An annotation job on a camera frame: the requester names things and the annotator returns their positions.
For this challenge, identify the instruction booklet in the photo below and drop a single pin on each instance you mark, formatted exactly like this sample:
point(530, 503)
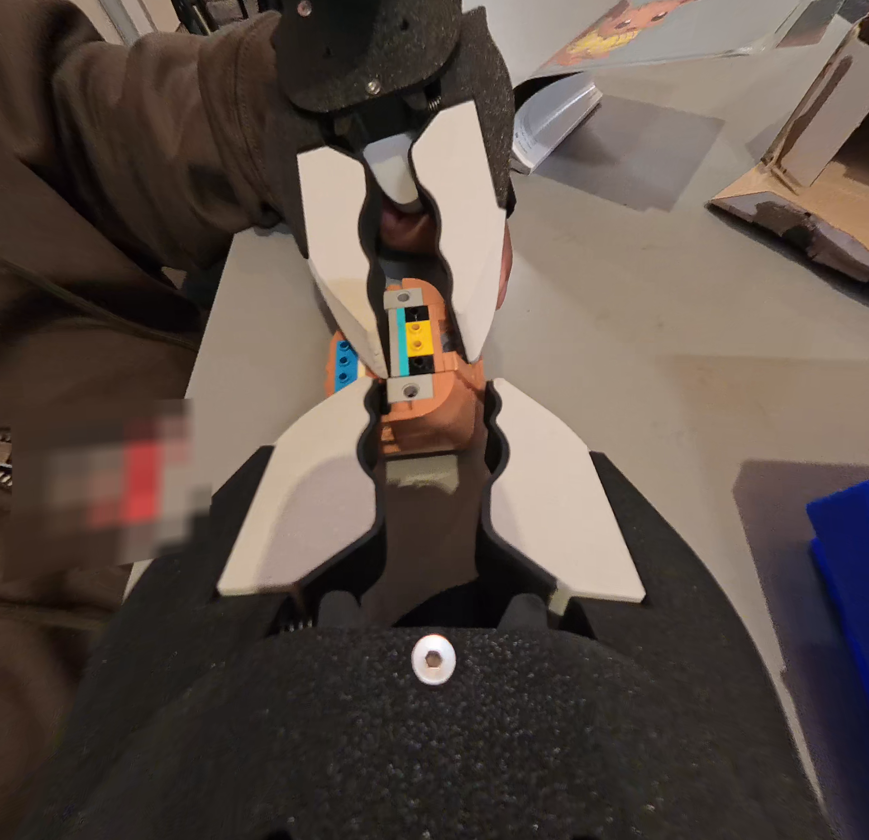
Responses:
point(652, 26)

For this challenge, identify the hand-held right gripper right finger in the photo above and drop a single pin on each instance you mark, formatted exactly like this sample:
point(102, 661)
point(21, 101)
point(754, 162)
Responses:
point(557, 508)

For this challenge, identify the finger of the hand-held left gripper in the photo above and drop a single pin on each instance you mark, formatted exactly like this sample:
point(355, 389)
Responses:
point(333, 243)
point(475, 230)

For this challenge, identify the person's left hand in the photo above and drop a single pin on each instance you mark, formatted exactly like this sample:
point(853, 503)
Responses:
point(405, 227)

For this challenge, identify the blue plastic bin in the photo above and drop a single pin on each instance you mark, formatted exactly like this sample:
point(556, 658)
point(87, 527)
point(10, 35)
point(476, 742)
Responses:
point(845, 582)

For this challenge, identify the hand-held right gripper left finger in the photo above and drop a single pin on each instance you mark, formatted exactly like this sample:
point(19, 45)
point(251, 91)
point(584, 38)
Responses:
point(312, 508)

